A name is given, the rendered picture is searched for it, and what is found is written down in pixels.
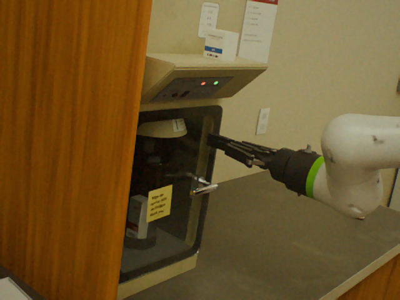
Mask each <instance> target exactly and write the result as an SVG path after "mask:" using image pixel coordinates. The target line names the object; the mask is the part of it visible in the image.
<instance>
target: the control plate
mask: <svg viewBox="0 0 400 300"><path fill-rule="evenodd" d="M233 78H234V77H202V78H177V79H175V80H173V81H172V82H170V83H169V85H168V86H167V87H165V88H164V89H163V90H162V91H161V92H159V94H158V95H157V96H156V97H154V98H153V99H151V100H150V103H153V102H162V101H172V100H182V99H199V98H210V97H211V96H212V95H213V94H215V93H216V92H217V91H218V90H219V89H221V88H222V87H224V86H225V84H226V83H228V82H229V81H231V80H232V79H233ZM217 81H218V83H216V84H213V83H215V82H217ZM203 82H205V83H204V84H201V83H203ZM185 91H191V92H190V93H189V94H187V95H186V96H185V97H179V96H181V95H183V94H184V92H185ZM195 91H196V95H193V92H195ZM201 91H203V95H201V94H200V92H201ZM208 91H210V94H207V92H208ZM175 93H178V95H177V96H176V97H172V95H173V94H175ZM165 94H167V96H165V97H162V95H165Z"/></svg>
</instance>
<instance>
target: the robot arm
mask: <svg viewBox="0 0 400 300"><path fill-rule="evenodd" d="M207 145H208V146H211V147H214V148H217V149H220V150H223V151H224V152H225V153H224V154H225V155H227V156H229V157H230V158H233V159H234V160H236V161H238V162H240V163H243V164H244V165H245V166H247V167H248V168H253V165H256V166H259V168H260V169H263V170H267V169H268V170H269V172H270V175H271V177H272V179H274V180H276V181H279V182H281V183H284V184H285V186H286V188H287V189H288V190H291V191H294V192H297V196H301V195H303V196H306V197H309V198H312V199H315V200H317V201H321V202H322V203H323V204H325V205H327V206H329V207H331V208H333V209H334V210H335V211H336V212H337V213H339V214H342V215H343V216H346V217H349V218H361V217H364V216H368V215H370V214H371V213H372V212H373V211H374V210H375V209H377V208H378V206H379V205H380V203H381V200H382V198H383V184H382V181H381V172H380V169H387V168H400V117H389V116H375V115H367V114H352V113H351V114H342V115H340V116H336V117H335V118H334V119H333V120H332V121H330V122H329V123H328V124H327V125H326V127H325V128H324V130H323V132H322V136H321V150H322V155H323V156H322V155H320V154H317V153H316V152H314V151H312V150H311V146H312V144H307V147H306V149H298V150H297V151H295V150H293V149H289V148H286V147H283V148H281V149H274V148H270V147H266V146H261V145H258V144H253V142H248V141H242V142H241V141H235V140H233V139H230V138H228V137H224V136H220V134H216V133H214V132H209V133H208V137H207Z"/></svg>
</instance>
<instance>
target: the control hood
mask: <svg viewBox="0 0 400 300"><path fill-rule="evenodd" d="M268 67H269V65H268V63H263V62H259V61H253V60H250V59H246V58H243V57H238V56H236V57H235V61H218V60H215V59H212V58H209V57H204V56H203V54H163V53H146V62H145V63H144V74H143V80H142V91H141V102H140V104H157V103H174V102H183V101H192V100H202V99H219V98H231V97H233V96H234V95H235V94H237V92H238V91H240V90H241V89H243V88H244V87H245V86H247V85H248V84H249V83H250V82H251V81H253V80H254V79H256V78H257V77H258V76H259V75H260V74H262V73H263V72H264V71H266V70H267V69H268ZM225 77H234V78H233V79H232V80H231V81H229V82H228V83H226V84H225V86H224V87H222V88H221V89H219V90H218V91H217V92H215V94H213V95H212V96H211V97H209V98H199V99H182V100H172V101H162V102H150V100H151V99H153V98H155V97H156V96H157V95H158V94H159V93H160V92H161V91H162V90H163V89H164V88H165V87H167V86H168V85H169V83H170V82H172V81H173V80H175V79H177V78H225Z"/></svg>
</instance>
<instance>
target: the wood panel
mask: <svg viewBox="0 0 400 300"><path fill-rule="evenodd" d="M152 6H153V0H0V263H1V264H2V265H3V266H4V267H6V268H7V269H8V270H10V271H11V272H12V273H13V274H15V275H16V276H17V277H19V278H20V279H21V280H23V281H24V282H25V283H26V284H28V285H30V286H31V287H32V288H33V289H34V290H35V291H37V292H38V293H40V294H41V295H42V296H43V297H44V298H46V299H48V300H117V297H118V286H119V275H120V269H121V258H122V252H123V242H124V231H125V225H126V214H127V208H128V203H129V192H130V186H131V174H132V169H133V157H134V147H135V140H136V130H137V124H138V119H139V108H140V102H141V91H142V85H143V74H144V63H145V62H146V52H147V45H148V35H149V24H150V18H151V7H152Z"/></svg>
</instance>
